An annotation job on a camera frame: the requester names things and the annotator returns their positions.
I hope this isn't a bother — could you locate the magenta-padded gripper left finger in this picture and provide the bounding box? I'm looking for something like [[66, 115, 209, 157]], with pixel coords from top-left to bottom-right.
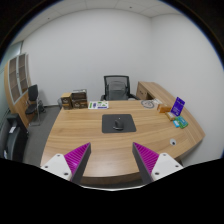
[[40, 142, 92, 186]]

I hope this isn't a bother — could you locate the dark grey mouse pad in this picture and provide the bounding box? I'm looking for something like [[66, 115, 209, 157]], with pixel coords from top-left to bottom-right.
[[101, 113, 137, 134]]

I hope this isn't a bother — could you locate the purple standing sign card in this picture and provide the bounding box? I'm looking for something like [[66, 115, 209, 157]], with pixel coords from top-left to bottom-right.
[[170, 96, 186, 117]]

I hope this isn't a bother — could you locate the white sheet with coloured stickers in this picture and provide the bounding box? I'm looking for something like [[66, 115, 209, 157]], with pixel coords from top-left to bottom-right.
[[87, 100, 110, 110]]

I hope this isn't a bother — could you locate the black leather armchair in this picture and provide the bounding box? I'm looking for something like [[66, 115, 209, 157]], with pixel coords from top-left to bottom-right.
[[0, 113, 30, 163]]

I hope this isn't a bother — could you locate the black mesh office chair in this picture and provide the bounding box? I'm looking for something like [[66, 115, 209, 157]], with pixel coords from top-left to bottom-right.
[[100, 74, 141, 102]]

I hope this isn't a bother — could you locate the orange-brown small box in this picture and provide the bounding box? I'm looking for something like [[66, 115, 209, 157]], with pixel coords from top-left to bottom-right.
[[157, 103, 173, 114]]

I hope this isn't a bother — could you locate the black metal-frame visitor chair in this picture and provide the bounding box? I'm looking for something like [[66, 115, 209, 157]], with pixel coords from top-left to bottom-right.
[[24, 84, 46, 127]]

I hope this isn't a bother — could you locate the wooden side cabinet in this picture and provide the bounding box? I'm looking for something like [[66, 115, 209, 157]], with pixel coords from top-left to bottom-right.
[[135, 80, 174, 105]]

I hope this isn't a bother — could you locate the green small box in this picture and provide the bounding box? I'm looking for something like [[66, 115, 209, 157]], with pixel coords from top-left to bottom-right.
[[176, 115, 189, 129]]

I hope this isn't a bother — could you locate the dark open-front cardboard box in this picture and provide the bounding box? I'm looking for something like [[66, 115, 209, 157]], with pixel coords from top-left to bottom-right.
[[71, 88, 88, 101]]

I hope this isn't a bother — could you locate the grey waste bin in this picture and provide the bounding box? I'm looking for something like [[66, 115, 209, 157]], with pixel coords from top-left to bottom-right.
[[56, 97, 64, 110]]

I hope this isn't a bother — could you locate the wide brown cardboard box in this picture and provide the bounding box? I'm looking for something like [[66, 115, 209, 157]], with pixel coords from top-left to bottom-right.
[[71, 99, 89, 110]]

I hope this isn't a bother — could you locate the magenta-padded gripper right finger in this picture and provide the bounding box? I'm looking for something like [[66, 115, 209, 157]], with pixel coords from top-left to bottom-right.
[[131, 142, 184, 186]]

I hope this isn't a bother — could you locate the round white coaster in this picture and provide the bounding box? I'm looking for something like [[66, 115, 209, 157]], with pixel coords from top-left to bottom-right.
[[140, 99, 156, 110]]

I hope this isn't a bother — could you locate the black computer mouse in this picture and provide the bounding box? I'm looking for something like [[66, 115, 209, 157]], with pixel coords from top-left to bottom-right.
[[112, 117, 125, 131]]

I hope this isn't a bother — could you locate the tall brown cardboard box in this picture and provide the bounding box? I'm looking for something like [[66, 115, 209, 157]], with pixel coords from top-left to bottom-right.
[[60, 92, 74, 110]]

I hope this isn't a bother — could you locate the wooden glass-door shelf unit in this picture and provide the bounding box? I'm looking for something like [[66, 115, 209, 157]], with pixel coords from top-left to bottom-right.
[[3, 52, 34, 116]]

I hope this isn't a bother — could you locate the tan small box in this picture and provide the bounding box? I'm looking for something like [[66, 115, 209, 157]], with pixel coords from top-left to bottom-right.
[[165, 111, 177, 122]]

